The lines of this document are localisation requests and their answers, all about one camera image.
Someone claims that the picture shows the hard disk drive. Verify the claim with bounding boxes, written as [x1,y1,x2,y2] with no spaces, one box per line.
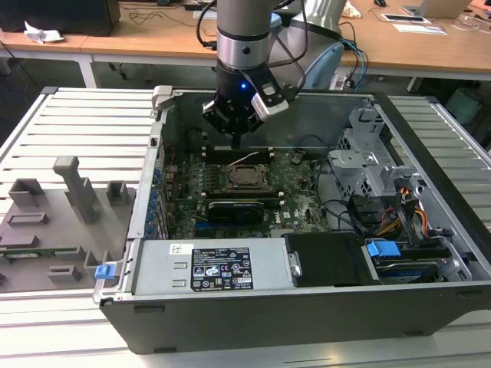
[371,260,442,285]

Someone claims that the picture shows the silver laptop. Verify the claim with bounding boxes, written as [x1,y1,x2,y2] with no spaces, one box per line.
[400,0,473,20]

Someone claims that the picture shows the beige patterned shell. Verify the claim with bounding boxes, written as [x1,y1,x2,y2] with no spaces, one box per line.
[343,0,364,19]

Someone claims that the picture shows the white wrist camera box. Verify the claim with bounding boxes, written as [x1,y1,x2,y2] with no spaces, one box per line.
[250,74,289,122]

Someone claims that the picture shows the teal bin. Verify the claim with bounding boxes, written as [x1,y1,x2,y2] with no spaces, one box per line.
[447,87,484,123]

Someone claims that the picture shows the black RAM slot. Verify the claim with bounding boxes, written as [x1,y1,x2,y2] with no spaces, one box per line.
[201,157,274,164]
[199,190,284,196]
[199,194,285,201]
[202,150,273,156]
[201,153,274,159]
[202,147,273,153]

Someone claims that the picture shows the metal CPU socket cover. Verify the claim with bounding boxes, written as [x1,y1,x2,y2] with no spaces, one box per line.
[226,164,270,191]

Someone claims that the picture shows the silver power supply box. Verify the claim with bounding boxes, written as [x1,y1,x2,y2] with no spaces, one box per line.
[130,238,298,297]

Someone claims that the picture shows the black and silver PC case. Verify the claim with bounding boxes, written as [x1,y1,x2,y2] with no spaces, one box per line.
[94,84,491,356]

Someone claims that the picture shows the grey plastic case latch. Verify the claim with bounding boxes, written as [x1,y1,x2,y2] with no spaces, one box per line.
[151,84,178,113]

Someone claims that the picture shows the white power strip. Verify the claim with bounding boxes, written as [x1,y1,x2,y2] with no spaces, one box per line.
[329,72,356,91]

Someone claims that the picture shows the CPU socket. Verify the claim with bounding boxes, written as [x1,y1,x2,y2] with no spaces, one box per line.
[224,163,275,192]

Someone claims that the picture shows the blue disk carrier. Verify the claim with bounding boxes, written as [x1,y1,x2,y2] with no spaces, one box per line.
[365,238,402,270]

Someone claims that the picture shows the coloured power supply wires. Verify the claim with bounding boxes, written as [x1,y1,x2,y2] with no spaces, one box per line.
[374,183,433,238]

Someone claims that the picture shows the blue plastic case clip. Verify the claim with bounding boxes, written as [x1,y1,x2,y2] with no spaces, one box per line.
[94,264,116,281]

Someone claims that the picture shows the grey parts rack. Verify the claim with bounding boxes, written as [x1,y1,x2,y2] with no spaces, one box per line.
[0,155,138,295]

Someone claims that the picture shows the green RAM stick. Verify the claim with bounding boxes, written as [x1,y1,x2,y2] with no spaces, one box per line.
[0,247,77,257]

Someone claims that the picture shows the black graphics card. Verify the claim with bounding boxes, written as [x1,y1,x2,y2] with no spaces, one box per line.
[206,198,266,226]

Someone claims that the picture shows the black computer box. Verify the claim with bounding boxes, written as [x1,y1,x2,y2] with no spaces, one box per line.
[0,0,122,38]

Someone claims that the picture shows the crumpled white paper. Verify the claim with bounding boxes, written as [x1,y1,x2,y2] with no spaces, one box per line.
[23,21,65,44]

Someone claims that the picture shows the long wooden desk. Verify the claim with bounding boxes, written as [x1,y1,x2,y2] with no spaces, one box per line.
[0,0,491,84]

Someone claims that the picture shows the green motherboard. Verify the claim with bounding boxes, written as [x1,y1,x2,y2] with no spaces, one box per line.
[164,147,346,241]

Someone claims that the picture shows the silver metal drive cage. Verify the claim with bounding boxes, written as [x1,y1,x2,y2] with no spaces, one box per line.
[328,106,425,200]

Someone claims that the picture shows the black plastic bay cover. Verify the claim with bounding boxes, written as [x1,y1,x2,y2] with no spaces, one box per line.
[283,231,371,289]

